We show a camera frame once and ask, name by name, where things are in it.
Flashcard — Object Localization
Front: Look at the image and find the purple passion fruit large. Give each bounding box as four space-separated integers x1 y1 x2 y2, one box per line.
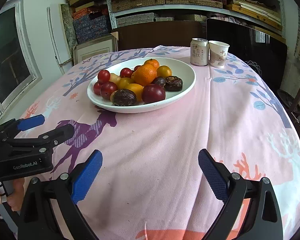
164 76 183 92

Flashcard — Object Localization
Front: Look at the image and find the dark purple passion fruit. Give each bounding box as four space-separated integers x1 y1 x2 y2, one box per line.
113 89 137 106

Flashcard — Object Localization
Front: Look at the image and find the large orange mandarin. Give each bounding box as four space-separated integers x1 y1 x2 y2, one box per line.
131 64 157 86

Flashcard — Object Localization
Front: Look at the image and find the white oval plate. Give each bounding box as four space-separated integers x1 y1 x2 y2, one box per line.
87 57 196 113

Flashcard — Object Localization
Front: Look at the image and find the metal storage shelf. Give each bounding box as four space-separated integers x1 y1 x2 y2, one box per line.
106 0 283 38

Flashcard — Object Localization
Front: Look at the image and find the dark window with white frame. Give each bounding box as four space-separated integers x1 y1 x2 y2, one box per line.
0 0 42 120

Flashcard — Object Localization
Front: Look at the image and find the pink drink can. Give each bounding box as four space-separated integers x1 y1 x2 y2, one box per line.
190 38 209 66

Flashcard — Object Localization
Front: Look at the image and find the large dark red plum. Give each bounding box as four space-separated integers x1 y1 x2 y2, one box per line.
142 84 166 103

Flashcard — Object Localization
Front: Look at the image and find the framed picture on floor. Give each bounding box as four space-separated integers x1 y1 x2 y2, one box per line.
72 31 119 64

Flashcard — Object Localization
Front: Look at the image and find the purple passion fruit front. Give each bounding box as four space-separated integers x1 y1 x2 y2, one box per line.
152 76 166 88

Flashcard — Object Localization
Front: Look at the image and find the small orange mandarin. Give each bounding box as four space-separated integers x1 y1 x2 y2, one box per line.
144 59 160 69

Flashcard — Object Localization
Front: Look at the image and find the person left hand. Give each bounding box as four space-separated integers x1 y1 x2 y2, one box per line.
0 178 25 211

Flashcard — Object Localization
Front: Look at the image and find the small dark red plum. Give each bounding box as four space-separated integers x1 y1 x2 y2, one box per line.
100 81 117 100

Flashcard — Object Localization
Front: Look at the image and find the small orange tomato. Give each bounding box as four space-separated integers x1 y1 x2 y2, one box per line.
157 65 172 79

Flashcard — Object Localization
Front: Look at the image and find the red cherry tomato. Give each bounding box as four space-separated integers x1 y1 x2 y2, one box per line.
134 65 141 71
97 69 111 83
120 68 133 78
93 81 103 95

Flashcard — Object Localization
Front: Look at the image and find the small green kiwi fruit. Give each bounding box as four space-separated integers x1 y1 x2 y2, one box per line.
110 90 117 103

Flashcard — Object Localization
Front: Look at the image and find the orange mandarin front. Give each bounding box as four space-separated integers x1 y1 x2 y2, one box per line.
117 77 134 89

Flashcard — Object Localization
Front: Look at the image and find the yellow orange tomato front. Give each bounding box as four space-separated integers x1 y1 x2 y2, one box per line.
125 83 143 102

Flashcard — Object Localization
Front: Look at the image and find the white board leaning on wall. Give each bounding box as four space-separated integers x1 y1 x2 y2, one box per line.
47 4 73 73

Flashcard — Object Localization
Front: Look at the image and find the dark wooden cabinet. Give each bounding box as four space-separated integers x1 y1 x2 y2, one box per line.
115 18 287 83

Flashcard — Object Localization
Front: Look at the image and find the white paper cup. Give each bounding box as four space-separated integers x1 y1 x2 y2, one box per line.
209 40 230 68

